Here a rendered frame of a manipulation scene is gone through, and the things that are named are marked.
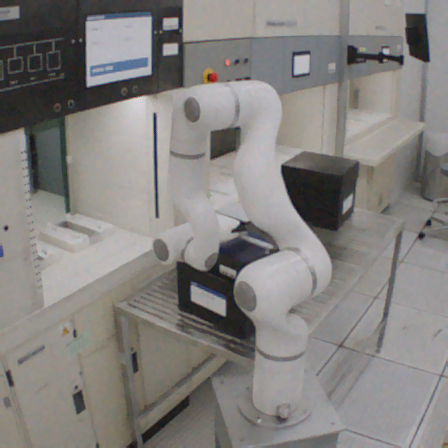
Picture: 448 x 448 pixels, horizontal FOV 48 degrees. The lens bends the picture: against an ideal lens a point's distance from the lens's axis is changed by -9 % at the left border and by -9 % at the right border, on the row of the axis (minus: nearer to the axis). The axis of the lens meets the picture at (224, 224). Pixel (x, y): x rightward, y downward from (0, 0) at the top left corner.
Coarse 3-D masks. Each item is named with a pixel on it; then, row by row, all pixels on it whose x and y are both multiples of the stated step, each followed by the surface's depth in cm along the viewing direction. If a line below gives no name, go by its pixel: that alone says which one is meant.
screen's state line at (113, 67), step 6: (126, 60) 155; (132, 60) 158; (138, 60) 160; (144, 60) 162; (90, 66) 144; (96, 66) 146; (102, 66) 148; (108, 66) 150; (114, 66) 152; (120, 66) 154; (126, 66) 156; (132, 66) 158; (138, 66) 161; (144, 66) 163; (90, 72) 144; (96, 72) 146; (102, 72) 148; (108, 72) 150; (114, 72) 152
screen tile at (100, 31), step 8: (104, 24) 143; (96, 32) 142; (104, 32) 144; (112, 32) 147; (112, 40) 148; (96, 48) 144; (104, 48) 146; (112, 48) 149; (96, 56) 144; (104, 56) 147; (112, 56) 150
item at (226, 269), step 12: (228, 204) 167; (240, 204) 167; (240, 216) 158; (252, 240) 162; (264, 252) 159; (276, 252) 163; (216, 264) 160; (228, 264) 157; (240, 264) 154; (216, 276) 162; (228, 276) 158
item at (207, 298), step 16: (192, 272) 163; (192, 288) 165; (208, 288) 160; (224, 288) 156; (192, 304) 168; (208, 304) 162; (224, 304) 158; (208, 320) 165; (224, 320) 160; (240, 320) 155; (240, 336) 157
